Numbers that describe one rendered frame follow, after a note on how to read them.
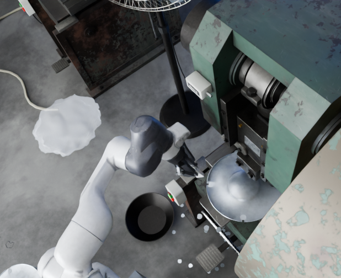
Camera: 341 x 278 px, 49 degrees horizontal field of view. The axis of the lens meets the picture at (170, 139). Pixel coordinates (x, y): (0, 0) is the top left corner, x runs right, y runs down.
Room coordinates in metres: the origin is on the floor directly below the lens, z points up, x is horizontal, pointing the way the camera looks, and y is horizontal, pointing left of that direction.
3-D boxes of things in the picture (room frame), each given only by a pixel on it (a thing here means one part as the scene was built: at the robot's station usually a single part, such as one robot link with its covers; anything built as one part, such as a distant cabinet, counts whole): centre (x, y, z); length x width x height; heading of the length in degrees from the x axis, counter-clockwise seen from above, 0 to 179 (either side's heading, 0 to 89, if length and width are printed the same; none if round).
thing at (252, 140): (0.53, -0.28, 1.04); 0.17 x 0.15 x 0.30; 109
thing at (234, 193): (0.50, -0.20, 0.78); 0.29 x 0.29 x 0.01
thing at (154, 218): (0.79, 0.28, 0.04); 0.30 x 0.30 x 0.07
